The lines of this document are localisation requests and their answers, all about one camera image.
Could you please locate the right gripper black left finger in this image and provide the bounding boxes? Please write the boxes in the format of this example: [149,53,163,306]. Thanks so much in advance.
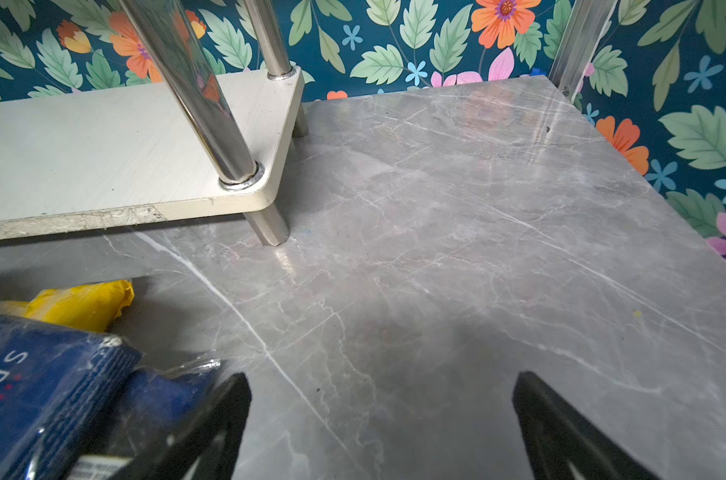
[112,373,252,480]

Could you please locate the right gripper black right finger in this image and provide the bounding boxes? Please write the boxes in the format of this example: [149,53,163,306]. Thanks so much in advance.
[512,371,657,479]

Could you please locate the yellow spaghetti bag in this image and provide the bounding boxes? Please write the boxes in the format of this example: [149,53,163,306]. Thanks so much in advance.
[0,280,135,333]

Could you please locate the blue Barilla spaghetti bag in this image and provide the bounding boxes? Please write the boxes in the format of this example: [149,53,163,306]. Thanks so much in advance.
[0,314,221,479]

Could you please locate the white two-tier shelf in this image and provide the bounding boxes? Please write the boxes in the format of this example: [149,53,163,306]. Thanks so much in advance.
[0,1,307,246]

